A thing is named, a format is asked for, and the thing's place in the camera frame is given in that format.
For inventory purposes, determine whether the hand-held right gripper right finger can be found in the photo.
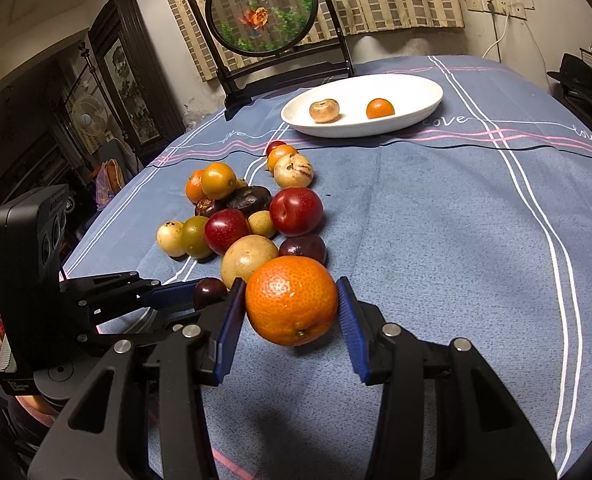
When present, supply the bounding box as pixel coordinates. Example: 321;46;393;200
335;276;558;480

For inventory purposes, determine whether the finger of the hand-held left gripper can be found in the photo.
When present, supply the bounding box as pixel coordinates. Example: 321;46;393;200
78;302;227;356
58;270;202;328

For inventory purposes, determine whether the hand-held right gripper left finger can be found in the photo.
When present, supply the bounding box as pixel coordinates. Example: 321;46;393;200
26;277;249;480

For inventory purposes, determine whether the small dark purple plum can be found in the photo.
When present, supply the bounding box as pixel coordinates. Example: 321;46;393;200
193;277;229;311

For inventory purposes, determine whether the pale yellow round guava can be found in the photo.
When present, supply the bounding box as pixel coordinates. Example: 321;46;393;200
156;221;187;258

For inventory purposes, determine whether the green-yellow tomato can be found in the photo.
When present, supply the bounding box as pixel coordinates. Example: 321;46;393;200
181;215;214;260

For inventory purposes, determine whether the large orange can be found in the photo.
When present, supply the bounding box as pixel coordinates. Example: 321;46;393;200
245;255;339;347

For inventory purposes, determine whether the large beige passion fruit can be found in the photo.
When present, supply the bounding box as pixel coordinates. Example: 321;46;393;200
220;235;280;291

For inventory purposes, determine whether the dark red speckled plum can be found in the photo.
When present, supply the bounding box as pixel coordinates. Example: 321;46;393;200
204;208;252;256

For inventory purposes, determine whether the dark mangosteen with yellow calyx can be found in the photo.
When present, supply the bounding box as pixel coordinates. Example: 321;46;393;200
194;196;227;218

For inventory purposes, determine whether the small orange mandarin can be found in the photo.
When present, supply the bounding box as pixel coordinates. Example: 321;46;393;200
366;98;396;120
185;170;206;204
267;144;299;171

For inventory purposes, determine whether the large red plum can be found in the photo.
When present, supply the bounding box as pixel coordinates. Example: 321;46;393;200
269;186;324;238

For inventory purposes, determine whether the beige scarred passion fruit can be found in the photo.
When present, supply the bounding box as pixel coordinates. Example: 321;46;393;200
273;153;315;190

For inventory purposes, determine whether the white oval plate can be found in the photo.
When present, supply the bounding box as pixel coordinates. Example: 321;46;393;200
280;74;444;139

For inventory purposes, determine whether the dark purple passion fruit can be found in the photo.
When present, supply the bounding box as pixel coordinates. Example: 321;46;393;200
278;233;328;267

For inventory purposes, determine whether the blue striped tablecloth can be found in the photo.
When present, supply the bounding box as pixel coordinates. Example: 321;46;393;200
61;54;592;480

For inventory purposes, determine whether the small yellow-green plum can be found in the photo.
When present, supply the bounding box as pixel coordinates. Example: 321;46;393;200
247;210;278;239

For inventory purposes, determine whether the pink cloth bag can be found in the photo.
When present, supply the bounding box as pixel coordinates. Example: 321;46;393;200
95;159;127;209

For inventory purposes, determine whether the large dark mangosteen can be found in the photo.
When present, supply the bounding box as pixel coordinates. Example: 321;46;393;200
224;186;273;218

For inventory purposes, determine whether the yellow-orange tomato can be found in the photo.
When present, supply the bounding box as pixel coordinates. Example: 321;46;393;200
200;162;238;201

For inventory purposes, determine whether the white electric fan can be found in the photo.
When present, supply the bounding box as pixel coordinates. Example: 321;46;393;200
71;95;111;153

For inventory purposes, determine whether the brownish peeled mandarin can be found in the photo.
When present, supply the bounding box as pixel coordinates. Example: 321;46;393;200
309;98;341;124

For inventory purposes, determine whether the round goldfish screen on stand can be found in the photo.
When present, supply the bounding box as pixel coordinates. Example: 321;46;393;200
182;0;353;122

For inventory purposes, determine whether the black hat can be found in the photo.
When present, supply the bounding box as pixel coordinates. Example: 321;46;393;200
547;53;592;98

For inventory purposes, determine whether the dark framed wall picture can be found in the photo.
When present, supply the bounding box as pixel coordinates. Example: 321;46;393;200
87;0;186;158

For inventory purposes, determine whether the white power cable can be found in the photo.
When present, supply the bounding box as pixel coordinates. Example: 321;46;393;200
482;9;510;61

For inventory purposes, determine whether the white wall socket strip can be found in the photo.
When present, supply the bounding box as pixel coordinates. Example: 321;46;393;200
486;0;528;21

